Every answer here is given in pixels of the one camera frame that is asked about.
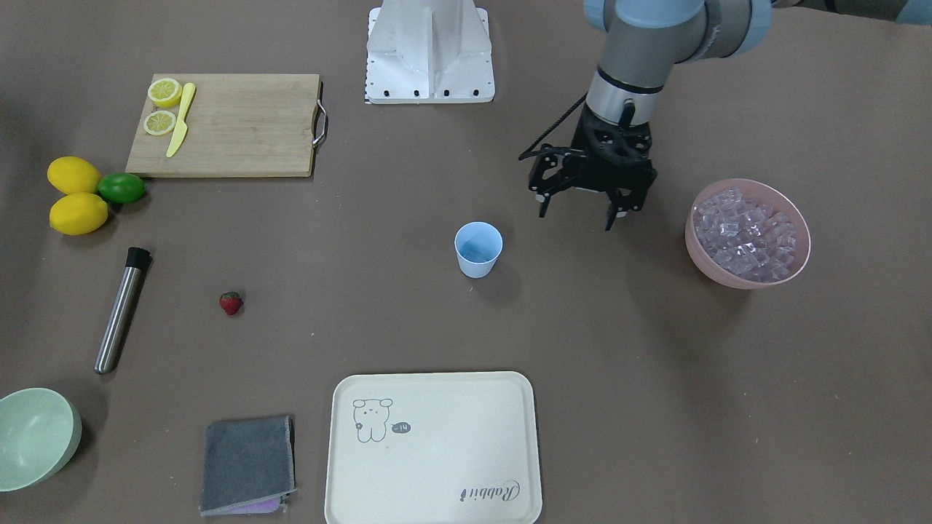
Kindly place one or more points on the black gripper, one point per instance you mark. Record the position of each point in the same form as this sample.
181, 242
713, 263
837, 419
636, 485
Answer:
551, 175

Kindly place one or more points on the red strawberry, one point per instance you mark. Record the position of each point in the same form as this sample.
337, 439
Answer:
230, 303

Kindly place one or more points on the steel muddler black tip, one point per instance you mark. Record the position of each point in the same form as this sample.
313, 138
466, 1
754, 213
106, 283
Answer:
137, 262

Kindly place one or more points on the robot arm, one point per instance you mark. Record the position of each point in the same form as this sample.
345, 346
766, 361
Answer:
646, 39

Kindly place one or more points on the light blue plastic cup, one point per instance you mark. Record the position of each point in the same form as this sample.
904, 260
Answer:
480, 234

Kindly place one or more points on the pink bowl of ice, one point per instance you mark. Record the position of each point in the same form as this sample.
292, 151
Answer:
746, 235

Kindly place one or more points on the cream rabbit tray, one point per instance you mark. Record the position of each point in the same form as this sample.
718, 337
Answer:
433, 448

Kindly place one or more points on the wooden cutting board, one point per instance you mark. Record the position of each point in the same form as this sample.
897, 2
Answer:
240, 125

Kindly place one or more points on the yellow plastic knife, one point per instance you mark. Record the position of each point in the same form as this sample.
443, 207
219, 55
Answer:
181, 127

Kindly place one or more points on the grey folded cloth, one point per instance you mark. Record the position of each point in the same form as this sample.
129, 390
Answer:
248, 467

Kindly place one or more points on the lemon slice upper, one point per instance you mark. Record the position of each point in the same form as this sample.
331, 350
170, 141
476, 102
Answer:
165, 93

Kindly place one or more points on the lemon slice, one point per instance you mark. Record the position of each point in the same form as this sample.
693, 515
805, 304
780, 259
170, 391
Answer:
165, 93
159, 123

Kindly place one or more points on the lemon slice lower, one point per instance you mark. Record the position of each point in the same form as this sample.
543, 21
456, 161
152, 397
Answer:
159, 123

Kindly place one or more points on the green lime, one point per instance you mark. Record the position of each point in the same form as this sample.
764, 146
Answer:
121, 188

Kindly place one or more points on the yellow lemon lower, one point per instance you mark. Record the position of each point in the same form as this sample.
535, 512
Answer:
78, 213

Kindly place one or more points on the yellow lemon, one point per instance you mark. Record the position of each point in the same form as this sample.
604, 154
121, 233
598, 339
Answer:
78, 213
71, 175

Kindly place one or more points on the yellow lemon upper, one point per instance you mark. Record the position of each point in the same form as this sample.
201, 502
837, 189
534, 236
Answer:
71, 175

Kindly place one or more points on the mint green bowl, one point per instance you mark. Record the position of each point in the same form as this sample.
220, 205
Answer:
40, 431

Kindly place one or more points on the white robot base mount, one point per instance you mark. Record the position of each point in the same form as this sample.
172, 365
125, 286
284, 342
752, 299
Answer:
421, 52

